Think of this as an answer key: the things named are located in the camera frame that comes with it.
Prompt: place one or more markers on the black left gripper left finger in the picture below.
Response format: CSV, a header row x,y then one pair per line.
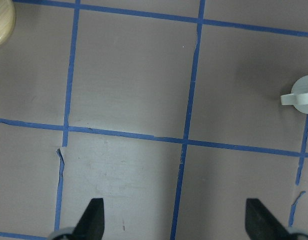
x,y
91,225

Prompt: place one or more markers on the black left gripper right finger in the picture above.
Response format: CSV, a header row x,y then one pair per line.
x,y
261,224

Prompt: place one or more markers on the white mug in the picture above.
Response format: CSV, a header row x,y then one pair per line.
x,y
298,98

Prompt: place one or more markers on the wooden mug tree stand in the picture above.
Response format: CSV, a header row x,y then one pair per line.
x,y
7,19

